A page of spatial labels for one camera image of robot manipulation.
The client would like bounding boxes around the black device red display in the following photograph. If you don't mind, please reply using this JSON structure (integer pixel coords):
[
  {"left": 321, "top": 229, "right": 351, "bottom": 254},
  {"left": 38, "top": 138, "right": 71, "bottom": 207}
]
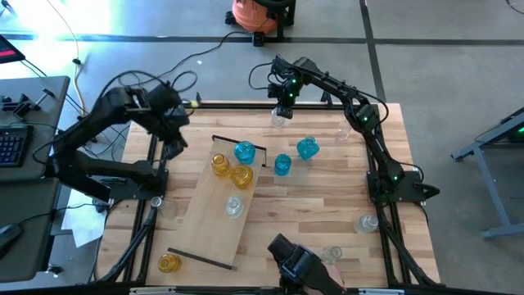
[{"left": 0, "top": 34, "right": 26, "bottom": 66}]

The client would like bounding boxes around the black metal stand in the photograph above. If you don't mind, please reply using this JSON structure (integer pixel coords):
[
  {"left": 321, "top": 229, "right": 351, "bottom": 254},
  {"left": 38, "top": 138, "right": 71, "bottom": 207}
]
[{"left": 261, "top": 0, "right": 296, "bottom": 42}]

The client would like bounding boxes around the grey metal table frame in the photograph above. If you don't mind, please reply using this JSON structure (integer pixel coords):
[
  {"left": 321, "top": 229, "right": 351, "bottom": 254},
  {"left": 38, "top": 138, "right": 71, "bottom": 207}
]
[{"left": 449, "top": 107, "right": 524, "bottom": 241}]

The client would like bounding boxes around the clear ribbed glass jar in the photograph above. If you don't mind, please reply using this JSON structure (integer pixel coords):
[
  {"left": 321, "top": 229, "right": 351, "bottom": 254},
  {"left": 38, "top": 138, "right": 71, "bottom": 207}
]
[{"left": 270, "top": 108, "right": 288, "bottom": 129}]

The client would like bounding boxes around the yellow extension cable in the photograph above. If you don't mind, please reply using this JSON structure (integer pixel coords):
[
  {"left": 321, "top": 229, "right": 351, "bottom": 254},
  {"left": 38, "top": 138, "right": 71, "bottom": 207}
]
[{"left": 44, "top": 0, "right": 89, "bottom": 118}]

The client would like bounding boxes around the white paper sheet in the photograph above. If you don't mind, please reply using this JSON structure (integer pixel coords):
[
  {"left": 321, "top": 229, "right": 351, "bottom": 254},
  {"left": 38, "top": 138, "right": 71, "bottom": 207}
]
[{"left": 61, "top": 188, "right": 108, "bottom": 249}]

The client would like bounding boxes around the blue glass bottle vase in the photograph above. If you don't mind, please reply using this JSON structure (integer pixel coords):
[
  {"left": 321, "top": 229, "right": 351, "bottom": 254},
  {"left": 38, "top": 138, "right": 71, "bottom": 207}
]
[{"left": 273, "top": 153, "right": 293, "bottom": 177}]

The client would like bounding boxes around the person's hand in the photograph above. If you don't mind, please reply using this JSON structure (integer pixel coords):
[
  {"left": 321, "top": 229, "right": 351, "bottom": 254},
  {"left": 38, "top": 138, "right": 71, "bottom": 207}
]
[{"left": 314, "top": 264, "right": 348, "bottom": 295}]

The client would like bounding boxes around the orange shop vacuum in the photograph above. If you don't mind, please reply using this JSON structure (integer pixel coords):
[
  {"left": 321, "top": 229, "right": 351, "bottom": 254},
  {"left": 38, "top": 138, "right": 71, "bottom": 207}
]
[{"left": 224, "top": 0, "right": 283, "bottom": 36}]

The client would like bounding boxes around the black computer mouse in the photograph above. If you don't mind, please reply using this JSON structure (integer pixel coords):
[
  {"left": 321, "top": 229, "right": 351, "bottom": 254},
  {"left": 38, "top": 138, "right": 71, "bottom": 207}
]
[{"left": 0, "top": 223, "right": 24, "bottom": 251}]

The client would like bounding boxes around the black floor cable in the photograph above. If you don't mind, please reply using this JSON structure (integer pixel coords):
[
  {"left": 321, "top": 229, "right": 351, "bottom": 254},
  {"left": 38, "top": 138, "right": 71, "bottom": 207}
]
[{"left": 122, "top": 30, "right": 257, "bottom": 89}]

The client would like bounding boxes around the dark grey desk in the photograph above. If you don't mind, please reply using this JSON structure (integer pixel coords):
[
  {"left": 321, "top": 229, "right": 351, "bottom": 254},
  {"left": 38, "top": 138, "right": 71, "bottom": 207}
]
[
  {"left": 0, "top": 75, "right": 71, "bottom": 184},
  {"left": 0, "top": 178, "right": 62, "bottom": 284}
]

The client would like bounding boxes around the blue urn-shaped glass vase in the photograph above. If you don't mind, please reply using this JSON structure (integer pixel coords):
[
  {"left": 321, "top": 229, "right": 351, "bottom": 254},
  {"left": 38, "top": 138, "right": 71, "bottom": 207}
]
[{"left": 296, "top": 136, "right": 321, "bottom": 161}]

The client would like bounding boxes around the narrow yellow glass vase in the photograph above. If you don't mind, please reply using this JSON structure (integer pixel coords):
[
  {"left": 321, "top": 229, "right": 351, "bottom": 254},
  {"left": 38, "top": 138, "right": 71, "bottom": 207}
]
[{"left": 210, "top": 152, "right": 232, "bottom": 180}]

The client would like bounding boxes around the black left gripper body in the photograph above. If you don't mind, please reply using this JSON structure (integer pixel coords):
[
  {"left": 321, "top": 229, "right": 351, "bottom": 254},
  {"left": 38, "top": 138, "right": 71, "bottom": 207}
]
[{"left": 149, "top": 85, "right": 192, "bottom": 138}]

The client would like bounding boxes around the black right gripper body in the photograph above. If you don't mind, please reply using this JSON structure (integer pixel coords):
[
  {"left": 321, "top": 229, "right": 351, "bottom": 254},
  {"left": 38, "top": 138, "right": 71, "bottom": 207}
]
[{"left": 268, "top": 57, "right": 306, "bottom": 107}]

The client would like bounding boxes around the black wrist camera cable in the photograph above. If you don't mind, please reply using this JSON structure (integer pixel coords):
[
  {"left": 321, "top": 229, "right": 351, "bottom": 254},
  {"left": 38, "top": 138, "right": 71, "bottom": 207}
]
[
  {"left": 248, "top": 61, "right": 276, "bottom": 91},
  {"left": 97, "top": 69, "right": 198, "bottom": 107}
]

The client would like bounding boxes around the tall clear glass carafe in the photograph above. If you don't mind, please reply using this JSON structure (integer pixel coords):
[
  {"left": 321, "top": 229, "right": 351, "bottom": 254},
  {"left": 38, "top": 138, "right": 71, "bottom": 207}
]
[{"left": 335, "top": 118, "right": 353, "bottom": 141}]

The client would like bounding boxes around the wide yellow glass vase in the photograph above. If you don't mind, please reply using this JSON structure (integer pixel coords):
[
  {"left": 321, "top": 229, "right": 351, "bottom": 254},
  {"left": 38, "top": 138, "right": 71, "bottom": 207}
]
[{"left": 229, "top": 163, "right": 255, "bottom": 190}]

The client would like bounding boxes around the black desk clamp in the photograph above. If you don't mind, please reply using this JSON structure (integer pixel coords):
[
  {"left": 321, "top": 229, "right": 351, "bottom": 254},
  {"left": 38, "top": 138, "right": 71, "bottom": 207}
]
[{"left": 0, "top": 88, "right": 56, "bottom": 118}]

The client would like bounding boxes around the black keyboard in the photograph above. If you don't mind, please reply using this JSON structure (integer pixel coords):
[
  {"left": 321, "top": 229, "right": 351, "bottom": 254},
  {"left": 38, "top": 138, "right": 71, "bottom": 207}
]
[{"left": 0, "top": 125, "right": 34, "bottom": 168}]

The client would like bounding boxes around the small clear glass vase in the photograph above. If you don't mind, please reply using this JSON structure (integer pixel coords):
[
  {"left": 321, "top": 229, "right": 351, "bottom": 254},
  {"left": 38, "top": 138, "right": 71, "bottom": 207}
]
[
  {"left": 224, "top": 193, "right": 246, "bottom": 220},
  {"left": 158, "top": 198, "right": 179, "bottom": 220},
  {"left": 321, "top": 245, "right": 343, "bottom": 266},
  {"left": 354, "top": 214, "right": 379, "bottom": 236}
]

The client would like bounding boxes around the blue round glass vase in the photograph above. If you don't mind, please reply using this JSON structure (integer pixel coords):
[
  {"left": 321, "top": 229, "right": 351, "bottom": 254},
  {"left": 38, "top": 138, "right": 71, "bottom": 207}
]
[{"left": 233, "top": 141, "right": 257, "bottom": 166}]

